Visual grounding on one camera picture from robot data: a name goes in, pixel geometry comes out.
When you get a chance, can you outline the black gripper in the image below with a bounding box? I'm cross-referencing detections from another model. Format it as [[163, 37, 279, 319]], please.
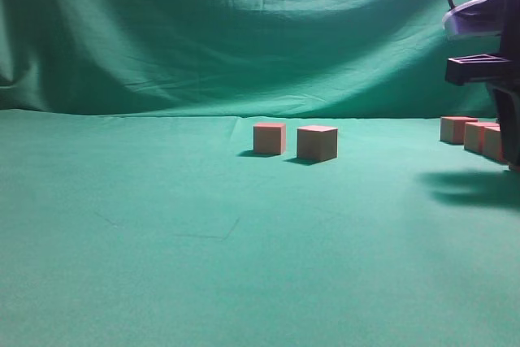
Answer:
[[445, 0, 519, 169]]

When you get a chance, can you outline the column cube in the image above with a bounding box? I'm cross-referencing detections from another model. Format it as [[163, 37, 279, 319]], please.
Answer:
[[482, 127, 503, 162], [440, 116, 479, 145], [463, 121, 500, 154]]

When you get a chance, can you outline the placed cube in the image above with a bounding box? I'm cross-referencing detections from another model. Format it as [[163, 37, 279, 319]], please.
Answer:
[[253, 123, 286, 155], [297, 125, 338, 162]]

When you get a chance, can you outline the green backdrop cloth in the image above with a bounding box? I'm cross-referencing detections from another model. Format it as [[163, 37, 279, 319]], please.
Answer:
[[1, 0, 498, 118]]

